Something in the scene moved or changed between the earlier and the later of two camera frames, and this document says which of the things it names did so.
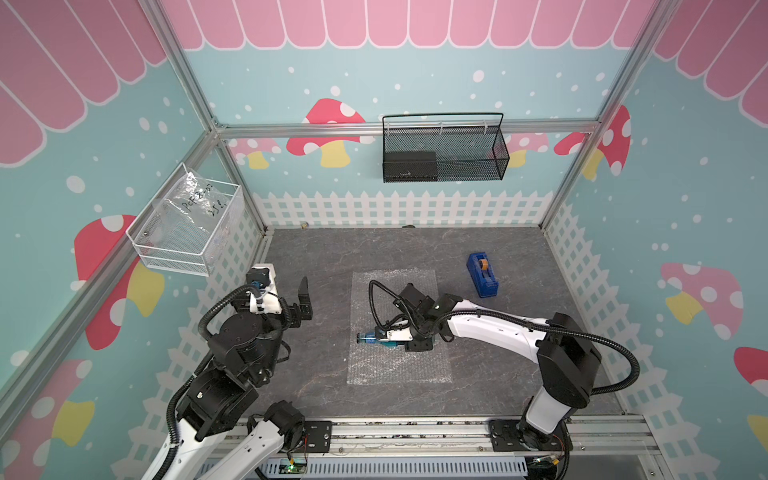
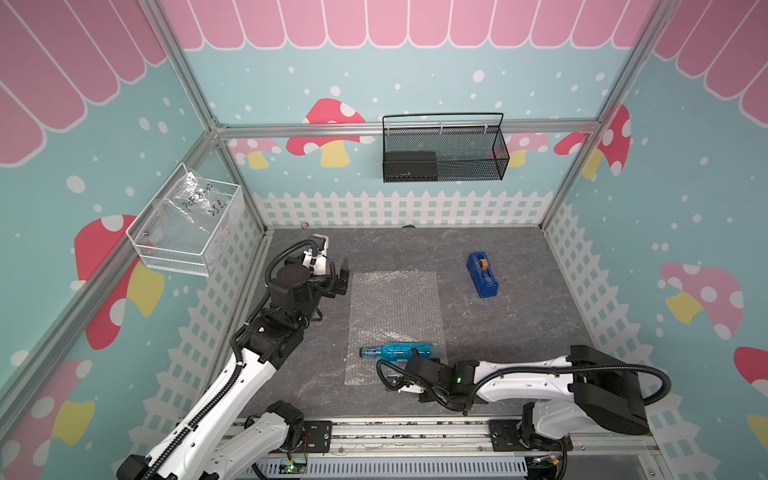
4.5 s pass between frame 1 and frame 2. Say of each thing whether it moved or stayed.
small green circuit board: stayed
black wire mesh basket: stayed
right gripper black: moved
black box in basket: stayed
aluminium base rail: stayed
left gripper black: moved
